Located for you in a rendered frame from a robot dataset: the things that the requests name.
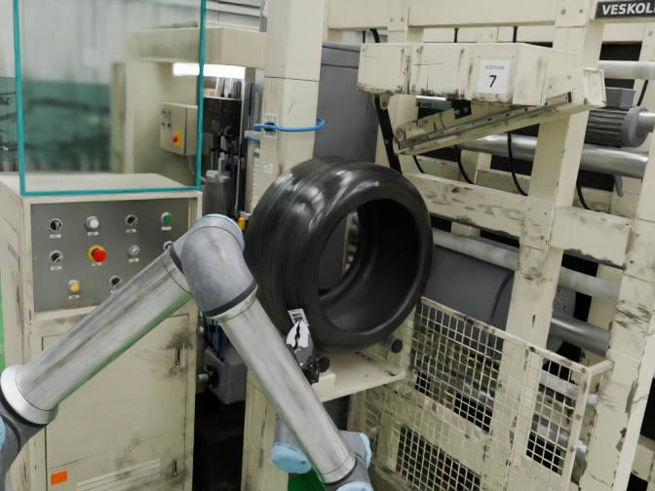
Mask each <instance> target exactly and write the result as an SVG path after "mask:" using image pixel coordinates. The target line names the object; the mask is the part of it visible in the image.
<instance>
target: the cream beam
mask: <svg viewBox="0 0 655 491"><path fill-rule="evenodd" d="M576 58H577V54H576V53H572V52H567V51H562V50H556V49H551V48H546V47H540V46H535V45H529V44H524V43H379V44H361V53H360V64H359V74H358V85H357V91H365V92H376V93H387V94H409V95H420V96H431V97H442V98H453V99H465V100H466V101H476V102H487V103H498V104H510V105H520V106H531V107H540V106H543V105H544V103H545V99H546V96H547V90H548V85H549V79H550V77H553V76H556V75H559V74H561V73H564V72H568V71H571V70H574V69H575V63H576ZM482 60H510V61H511V62H510V69H509V75H508V82H507V88H506V94H491V93H477V90H478V83H479V77H480V70H481V62H482Z"/></svg>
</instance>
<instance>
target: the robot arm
mask: <svg viewBox="0 0 655 491"><path fill-rule="evenodd" d="M244 246H245V242H244V237H243V234H242V232H241V229H240V228H239V226H238V225H237V224H236V223H235V222H234V221H233V220H232V219H230V218H229V217H226V216H224V215H220V214H210V215H206V216H204V217H201V218H200V219H198V220H197V221H195V222H194V224H193V225H192V226H191V228H190V230H189V231H188V232H187V233H185V234H184V235H183V236H182V237H180V238H179V239H178V240H177V241H176V242H174V243H173V244H172V245H171V246H169V247H168V250H166V251H165V252H164V253H163V254H162V255H160V256H159V257H158V258H157V259H155V260H154V261H153V262H152V263H150V264H149V265H148V266H147V267H145V268H144V269H143V270H142V271H141V272H139V273H138V274H137V275H136V276H134V277H133V278H132V279H131V280H129V281H128V282H127V283H125V284H124V285H123V286H122V287H121V288H119V289H118V290H117V291H116V292H114V293H113V294H112V295H111V296H109V297H108V298H107V299H106V300H104V301H103V302H102V303H101V304H100V305H98V306H97V307H96V308H95V309H93V310H92V311H91V312H90V313H88V314H87V315H86V316H85V317H83V318H82V319H81V320H80V321H78V322H77V323H76V324H75V325H73V326H72V327H71V328H70V329H68V330H67V331H66V332H65V333H63V334H62V335H61V336H60V337H59V338H58V339H57V340H56V341H55V342H53V343H52V344H51V345H50V346H48V347H47V348H46V349H45V350H44V351H42V352H41V353H40V354H39V355H37V356H36V357H35V358H34V359H32V360H31V361H30V362H28V363H27V364H26V365H18V364H16V365H11V366H9V367H7V368H6V369H5V370H3V371H2V372H1V373H0V491H6V485H5V480H6V474H7V472H8V470H9V468H10V467H11V465H12V464H13V462H14V461H15V459H16V457H17V456H18V454H19V453H20V451H21V450H22V448H23V447H24V445H25V444H26V443H27V442H28V441H29V440H30V439H31V438H32V437H33V436H35V435H36V434H37V433H39V432H40V431H41V430H42V429H44V428H45V427H46V426H47V425H49V424H50V423H51V422H52V421H54V420H55V419H56V417H57V416H58V409H59V406H58V405H59V404H60V403H61V402H62V401H64V400H65V399H66V398H67V397H69V396H70V395H71V394H73V393H74V392H75V391H76V390H78V389H79V388H80V387H81V386H83V385H84V384H85V383H86V382H88V381H89V380H90V379H91V378H93V377H94V376H95V375H97V374H98V373H99V372H100V371H101V370H102V369H103V368H104V367H106V366H107V365H108V364H109V363H111V362H112V361H113V360H115V359H116V358H118V357H119V356H121V355H122V354H123V353H124V352H126V351H127V350H128V349H129V348H130V347H131V346H132V345H133V344H135V343H136V342H137V341H138V340H140V339H141V338H142V337H144V336H145V335H146V334H147V333H149V332H150V331H151V330H152V329H154V328H155V327H156V326H157V325H159V324H160V323H161V322H162V321H164V320H165V319H166V318H168V317H169V316H170V315H171V314H173V313H174V312H175V311H176V310H178V309H179V308H180V307H181V306H183V305H184V304H185V303H186V302H188V301H189V300H190V299H191V298H194V300H195V301H196V303H197V305H198V307H199V308H200V310H201V312H202V313H203V315H204V316H205V317H206V318H207V319H212V320H217V321H218V323H219V324H220V326H221V327H222V329H223V330H224V332H225V333H226V335H227V336H228V338H229V340H230V341H231V343H232V344H233V346H234V347H235V349H236V350H237V352H238V353H239V355H240V357H241V358H242V360H243V361H244V363H245V364H246V366H247V367H248V369H249V370H250V372H251V374H252V376H253V377H254V379H255V380H256V382H257V383H258V385H259V386H260V388H261V389H262V391H263V393H265V395H266V396H267V398H268V399H269V401H270V402H271V404H272V405H273V407H274V408H275V410H276V421H275V430H274V439H273V444H272V462H273V464H274V465H275V466H276V467H277V468H278V469H280V470H282V471H284V472H291V473H295V472H297V473H305V472H308V471H309V470H310V469H311V467H312V468H313V469H314V471H315V472H316V474H317V476H318V479H319V480H320V481H321V483H322V484H323V486H324V487H325V489H326V490H327V491H373V488H372V486H371V483H370V479H369V476H368V472H367V468H368V465H369V461H370V447H369V440H368V438H367V437H366V435H364V434H359V433H357V432H347V431H341V430H338V429H337V427H336V426H335V425H334V423H333V421H332V420H331V418H330V417H329V415H328V413H327V411H326V410H325V408H324V406H323V405H322V403H321V401H320V400H319V398H318V397H317V395H316V393H315V392H314V390H313V388H312V387H311V385H313V383H319V375H320V364H319V363H318V362H317V360H316V358H315V357H313V355H314V353H315V345H314V343H313V340H312V338H311V334H310V332H309V329H308V327H307V325H306V324H305V323H304V321H298V322H297V324H296V325H295V326H294V327H293V328H292V330H291V331H290V332H289V335H288V337H286V339H285V341H283V339H282V338H281V336H280V335H279V333H278V331H277V330H276V328H275V326H274V325H273V323H272V322H271V321H270V319H269V318H268V316H267V315H266V313H265V311H264V310H263V308H262V306H261V305H260V303H259V302H258V300H257V298H256V297H255V294H256V290H257V283H256V281H255V279H254V278H253V276H252V274H251V272H250V270H249V268H248V266H247V264H246V262H245V259H244V257H243V251H244ZM299 329H300V330H299ZM298 331H299V334H300V338H299V339H298ZM300 348H301V349H300ZM296 349H297V350H299V349H300V350H299V351H297V350H296ZM317 366H318V375H317V374H316V373H317ZM315 380H316V381H315ZM310 381H313V382H310Z"/></svg>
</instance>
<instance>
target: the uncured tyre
mask: <svg viewBox="0 0 655 491"><path fill-rule="evenodd" d="M354 209H356V212H357V215H358V219H359V241H358V246H357V250H356V253H355V256H354V258H353V261H352V263H351V265H350V267H349V269H348V270H347V272H346V273H345V275H344V276H343V277H342V279H341V280H340V281H339V282H338V283H337V284H336V285H335V286H334V287H333V288H331V289H330V290H329V291H327V292H326V293H324V294H322V295H320V296H319V291H318V275H319V268H320V263H321V259H322V255H323V252H324V250H325V247H326V245H327V243H328V240H329V238H330V236H331V234H332V233H333V231H334V230H335V228H336V227H337V226H338V224H339V223H340V222H341V221H342V220H343V219H344V218H345V217H346V216H347V215H348V214H349V213H350V212H351V211H352V210H354ZM244 242H245V246H244V251H243V257H244V259H245V262H246V264H247V266H248V268H249V270H250V272H251V274H252V276H253V278H254V279H255V281H256V283H257V290H256V294H255V297H256V298H257V300H258V302H259V303H260V305H261V306H262V308H263V310H264V311H265V313H266V315H267V316H268V318H269V319H270V321H271V322H272V323H273V324H274V325H276V326H277V327H279V328H280V329H281V330H282V331H284V332H285V333H287V334H289V332H290V331H291V330H292V328H293V327H294V325H293V323H292V321H291V318H290V316H289V313H288V311H292V310H299V309H302V311H303V313H304V315H305V318H306V320H307V321H308V324H309V326H307V327H308V329H309V332H310V334H311V338H312V340H313V343H314V345H315V350H316V351H320V352H324V353H329V354H336V355H346V354H353V353H356V352H359V351H362V350H365V349H367V348H369V347H371V346H373V345H375V344H376V343H378V342H380V341H381V340H383V339H384V338H385V337H387V336H388V335H389V334H391V333H392V332H393V331H394V330H396V329H397V328H398V327H399V326H400V325H401V324H402V323H403V322H404V321H405V319H406V318H407V317H408V316H409V314H410V313H411V311H412V310H413V308H414V307H415V305H416V304H417V302H418V300H419V298H420V296H421V294H422V292H423V290H424V287H425V285H426V282H427V280H428V277H429V274H430V270H431V265H432V259H433V232H432V225H431V219H430V215H429V211H428V209H427V206H426V204H425V202H424V200H423V198H422V196H421V194H420V193H419V191H418V190H417V188H416V187H415V186H414V185H413V184H412V183H411V182H410V181H409V180H408V179H407V178H406V177H404V176H403V175H401V174H400V173H399V172H397V171H395V170H393V169H391V168H389V167H386V166H383V165H379V164H375V163H371V162H366V161H362V160H357V159H353V158H348V157H343V156H322V157H318V158H313V159H310V160H306V161H304V162H301V163H299V164H297V165H295V166H293V167H291V168H290V169H288V170H286V171H285V172H284V173H282V174H281V175H280V176H279V177H278V178H277V179H276V180H275V181H274V182H273V183H272V184H271V185H270V186H269V187H268V188H267V189H266V191H265V192H264V193H263V195H262V196H261V198H260V199H259V201H258V203H257V204H256V206H255V208H254V210H253V212H252V214H251V216H250V220H249V223H248V226H247V230H246V233H245V237H244Z"/></svg>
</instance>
